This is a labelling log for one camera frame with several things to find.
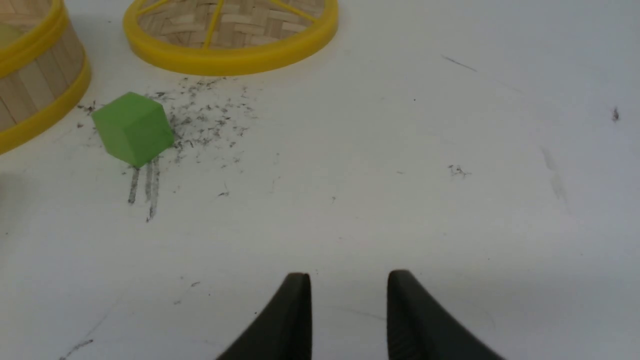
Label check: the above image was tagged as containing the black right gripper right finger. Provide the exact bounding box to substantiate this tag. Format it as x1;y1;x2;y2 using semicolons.
387;269;503;360

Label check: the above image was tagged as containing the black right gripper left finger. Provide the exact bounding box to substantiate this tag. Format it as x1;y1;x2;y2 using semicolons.
218;272;313;360

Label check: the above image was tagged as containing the green cube block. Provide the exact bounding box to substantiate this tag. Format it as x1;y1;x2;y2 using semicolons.
91;92;175;169

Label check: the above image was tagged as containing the bamboo steamer lid yellow rim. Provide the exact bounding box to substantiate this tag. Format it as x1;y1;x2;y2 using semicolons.
122;0;339;76

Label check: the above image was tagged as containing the bamboo steamer basket yellow rim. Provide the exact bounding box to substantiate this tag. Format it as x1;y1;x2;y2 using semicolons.
0;0;92;154

